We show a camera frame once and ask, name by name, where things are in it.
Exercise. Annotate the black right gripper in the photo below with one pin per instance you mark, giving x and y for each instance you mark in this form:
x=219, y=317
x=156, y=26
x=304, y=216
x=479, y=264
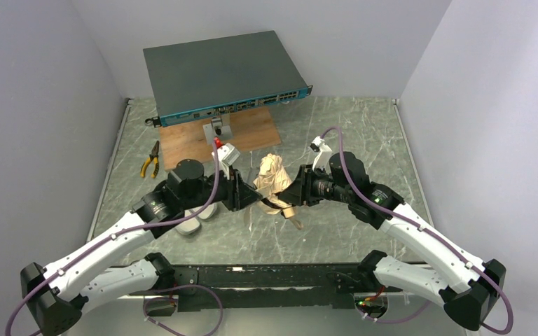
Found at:
x=302, y=186

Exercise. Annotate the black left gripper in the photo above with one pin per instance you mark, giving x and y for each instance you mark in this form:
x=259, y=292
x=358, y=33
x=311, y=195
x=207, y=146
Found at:
x=239, y=194

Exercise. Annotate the beige umbrella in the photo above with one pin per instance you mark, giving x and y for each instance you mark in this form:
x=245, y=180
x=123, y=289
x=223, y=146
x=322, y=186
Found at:
x=273, y=178

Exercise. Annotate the beige umbrella case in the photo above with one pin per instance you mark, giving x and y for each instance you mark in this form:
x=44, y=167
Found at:
x=192, y=225

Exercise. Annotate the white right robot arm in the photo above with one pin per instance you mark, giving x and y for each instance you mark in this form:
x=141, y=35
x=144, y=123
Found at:
x=465, y=286

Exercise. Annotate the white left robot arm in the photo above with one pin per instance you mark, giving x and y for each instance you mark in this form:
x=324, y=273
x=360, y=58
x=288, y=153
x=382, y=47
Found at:
x=59, y=293

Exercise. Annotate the wooden base board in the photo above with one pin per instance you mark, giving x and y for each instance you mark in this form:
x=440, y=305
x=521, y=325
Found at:
x=252, y=130

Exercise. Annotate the grey plastic bracket piece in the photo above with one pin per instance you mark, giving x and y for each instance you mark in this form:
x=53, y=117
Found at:
x=252, y=175

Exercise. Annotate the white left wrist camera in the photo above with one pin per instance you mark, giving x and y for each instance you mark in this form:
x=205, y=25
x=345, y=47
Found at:
x=226, y=156

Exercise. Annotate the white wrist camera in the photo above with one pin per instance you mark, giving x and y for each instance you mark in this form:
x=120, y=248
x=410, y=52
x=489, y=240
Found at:
x=322, y=154
x=226, y=156

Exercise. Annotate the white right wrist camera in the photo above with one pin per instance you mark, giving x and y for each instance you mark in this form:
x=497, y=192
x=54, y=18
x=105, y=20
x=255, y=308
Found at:
x=322, y=154

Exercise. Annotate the grey metal stand bracket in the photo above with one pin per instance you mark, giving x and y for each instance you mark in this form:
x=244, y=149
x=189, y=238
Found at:
x=218, y=127

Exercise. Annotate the yellow handled pliers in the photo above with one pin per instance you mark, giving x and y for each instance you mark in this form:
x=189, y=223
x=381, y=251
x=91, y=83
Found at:
x=152, y=159

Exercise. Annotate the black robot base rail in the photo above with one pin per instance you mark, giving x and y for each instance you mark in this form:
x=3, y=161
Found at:
x=335, y=285

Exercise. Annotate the grey network switch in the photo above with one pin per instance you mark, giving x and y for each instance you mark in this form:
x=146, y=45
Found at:
x=214, y=77

